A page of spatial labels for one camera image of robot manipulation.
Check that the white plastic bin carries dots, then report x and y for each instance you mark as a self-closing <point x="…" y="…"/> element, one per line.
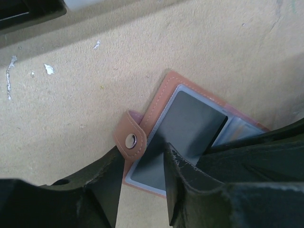
<point x="79" y="4"/>

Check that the black left plastic bin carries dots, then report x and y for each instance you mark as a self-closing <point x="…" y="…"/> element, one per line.
<point x="15" y="14"/>

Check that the light blue card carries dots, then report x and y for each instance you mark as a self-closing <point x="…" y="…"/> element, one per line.
<point x="236" y="129"/>

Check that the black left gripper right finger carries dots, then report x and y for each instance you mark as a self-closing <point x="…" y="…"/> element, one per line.
<point x="197" y="200"/>

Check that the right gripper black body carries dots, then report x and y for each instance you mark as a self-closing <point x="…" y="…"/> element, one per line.
<point x="275" y="156"/>

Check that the pink leather card holder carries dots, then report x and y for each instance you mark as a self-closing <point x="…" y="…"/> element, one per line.
<point x="134" y="129"/>

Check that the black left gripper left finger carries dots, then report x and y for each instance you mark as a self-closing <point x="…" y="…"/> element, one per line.
<point x="88" y="198"/>

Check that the black card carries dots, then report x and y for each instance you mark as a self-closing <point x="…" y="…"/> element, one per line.
<point x="190" y="126"/>

